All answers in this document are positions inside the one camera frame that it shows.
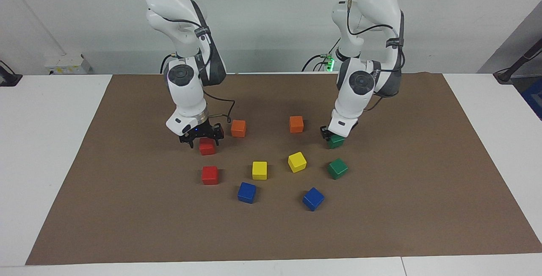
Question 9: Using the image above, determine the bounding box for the black angled stand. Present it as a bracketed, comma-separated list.
[493, 37, 542, 84]

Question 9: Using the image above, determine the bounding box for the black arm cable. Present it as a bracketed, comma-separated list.
[162, 14, 236, 125]
[346, 0, 406, 111]

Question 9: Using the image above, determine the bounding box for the brown paper table mat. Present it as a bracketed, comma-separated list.
[25, 72, 542, 266]

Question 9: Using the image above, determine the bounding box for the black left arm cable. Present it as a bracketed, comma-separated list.
[346, 0, 406, 111]

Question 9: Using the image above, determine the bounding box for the white wall power box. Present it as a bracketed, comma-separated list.
[44, 54, 93, 75]

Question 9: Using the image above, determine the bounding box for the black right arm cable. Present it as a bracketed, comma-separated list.
[162, 14, 236, 125]

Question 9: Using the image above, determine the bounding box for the blue crate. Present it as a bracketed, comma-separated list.
[520, 76, 542, 121]

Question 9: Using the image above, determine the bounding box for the black base cable bundle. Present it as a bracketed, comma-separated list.
[301, 38, 341, 72]

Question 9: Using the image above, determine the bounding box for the yellow wooden cube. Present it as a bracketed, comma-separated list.
[252, 161, 268, 180]
[288, 152, 307, 173]

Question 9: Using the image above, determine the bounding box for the red wooden cube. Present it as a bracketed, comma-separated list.
[202, 166, 219, 185]
[199, 138, 217, 156]

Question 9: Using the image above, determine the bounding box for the blue wooden cube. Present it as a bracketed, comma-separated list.
[302, 187, 325, 212]
[237, 182, 257, 204]

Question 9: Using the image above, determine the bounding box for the black table clamp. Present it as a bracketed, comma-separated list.
[0, 60, 23, 87]

